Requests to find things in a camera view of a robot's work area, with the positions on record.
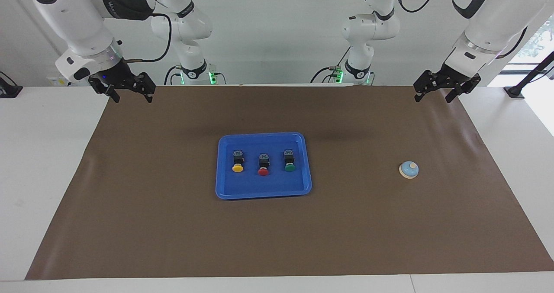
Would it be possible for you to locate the green push button switch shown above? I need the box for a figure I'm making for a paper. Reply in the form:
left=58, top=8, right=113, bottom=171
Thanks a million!
left=283, top=149, right=297, bottom=173

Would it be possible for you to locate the light blue desk bell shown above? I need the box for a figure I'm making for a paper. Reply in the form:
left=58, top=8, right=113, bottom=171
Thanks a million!
left=399, top=161, right=419, bottom=180

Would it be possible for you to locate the blue plastic tray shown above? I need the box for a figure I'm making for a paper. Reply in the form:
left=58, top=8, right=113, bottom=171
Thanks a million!
left=215, top=132, right=312, bottom=200

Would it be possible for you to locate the white power strip box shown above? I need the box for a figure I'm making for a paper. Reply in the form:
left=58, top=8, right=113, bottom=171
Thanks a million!
left=47, top=74, right=89, bottom=87

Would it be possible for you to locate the black clamp stand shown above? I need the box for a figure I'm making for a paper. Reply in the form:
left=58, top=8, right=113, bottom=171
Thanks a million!
left=503, top=51, right=554, bottom=99

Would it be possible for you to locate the brown table mat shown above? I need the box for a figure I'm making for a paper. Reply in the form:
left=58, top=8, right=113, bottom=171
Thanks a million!
left=25, top=85, right=554, bottom=280

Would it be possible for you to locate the black right base cable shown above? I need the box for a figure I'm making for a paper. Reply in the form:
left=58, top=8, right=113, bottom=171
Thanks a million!
left=163, top=65, right=184, bottom=86

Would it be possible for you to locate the black base cable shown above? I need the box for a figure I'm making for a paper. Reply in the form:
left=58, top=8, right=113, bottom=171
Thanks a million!
left=309, top=46, right=352, bottom=84
left=163, top=65, right=184, bottom=86

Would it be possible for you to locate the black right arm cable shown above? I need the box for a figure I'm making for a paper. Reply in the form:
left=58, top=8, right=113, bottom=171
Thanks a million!
left=123, top=13, right=173, bottom=63

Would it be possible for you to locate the black left base cable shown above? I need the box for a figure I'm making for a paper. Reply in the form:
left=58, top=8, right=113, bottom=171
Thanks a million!
left=309, top=46, right=352, bottom=84

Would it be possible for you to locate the black bracket mount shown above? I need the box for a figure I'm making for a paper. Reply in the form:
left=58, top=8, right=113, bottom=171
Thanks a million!
left=0, top=71, right=23, bottom=99

